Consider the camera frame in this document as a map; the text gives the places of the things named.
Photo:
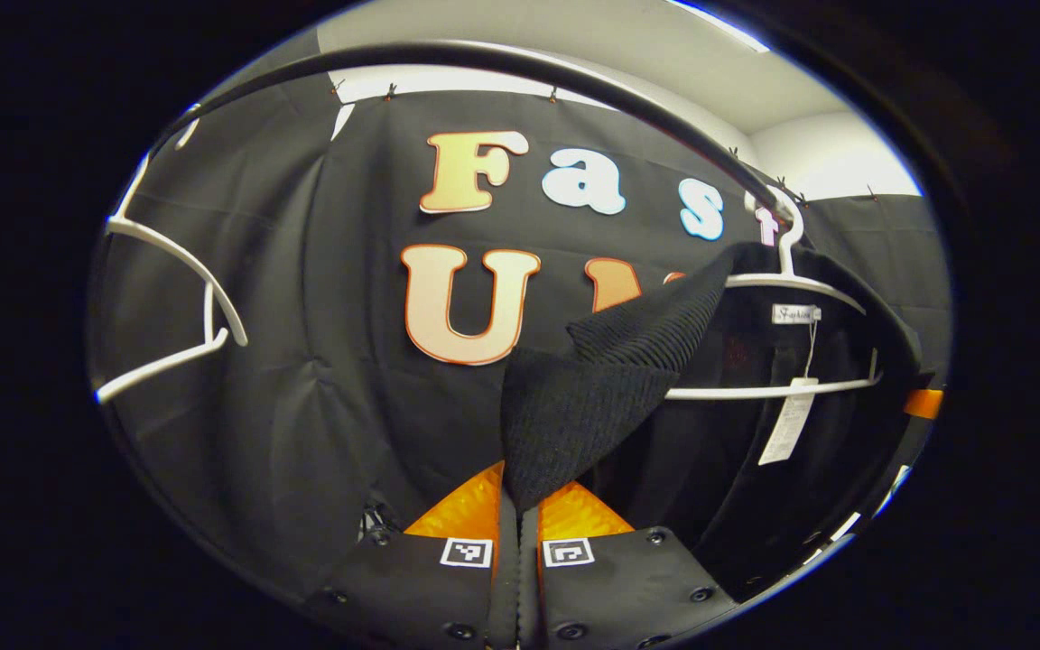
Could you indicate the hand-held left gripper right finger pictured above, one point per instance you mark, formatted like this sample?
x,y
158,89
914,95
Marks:
x,y
531,578

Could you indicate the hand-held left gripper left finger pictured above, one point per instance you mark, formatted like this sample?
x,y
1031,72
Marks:
x,y
504,578

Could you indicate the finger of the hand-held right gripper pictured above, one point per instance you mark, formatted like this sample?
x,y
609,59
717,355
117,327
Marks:
x,y
924,403

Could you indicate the black knit garment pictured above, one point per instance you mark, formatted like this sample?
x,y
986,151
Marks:
x,y
574,415

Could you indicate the white plastic hanger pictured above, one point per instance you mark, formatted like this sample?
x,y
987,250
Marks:
x,y
755,391
168,361

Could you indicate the black clothes rack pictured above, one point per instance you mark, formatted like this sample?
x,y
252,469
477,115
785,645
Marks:
x,y
484,56

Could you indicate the white flat panel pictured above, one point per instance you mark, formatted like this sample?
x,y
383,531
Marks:
x,y
845,526

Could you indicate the black backdrop cloth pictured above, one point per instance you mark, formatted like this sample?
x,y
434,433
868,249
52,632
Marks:
x,y
303,316

